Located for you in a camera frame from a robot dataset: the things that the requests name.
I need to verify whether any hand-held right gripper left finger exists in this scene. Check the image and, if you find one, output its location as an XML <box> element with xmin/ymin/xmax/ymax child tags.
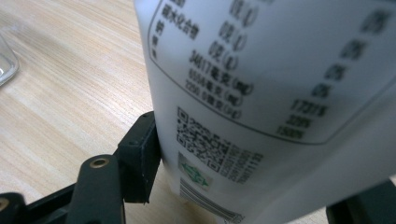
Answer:
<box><xmin>117</xmin><ymin>110</ymin><xmax>163</xmax><ymax>205</ymax></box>

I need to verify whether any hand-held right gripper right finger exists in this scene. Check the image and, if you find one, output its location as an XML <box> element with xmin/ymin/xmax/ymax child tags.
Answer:
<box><xmin>325</xmin><ymin>180</ymin><xmax>396</xmax><ymax>224</ymax></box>

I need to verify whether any white and blue pouch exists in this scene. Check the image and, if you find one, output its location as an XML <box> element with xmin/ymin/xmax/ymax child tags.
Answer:
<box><xmin>134</xmin><ymin>0</ymin><xmax>396</xmax><ymax>224</ymax></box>

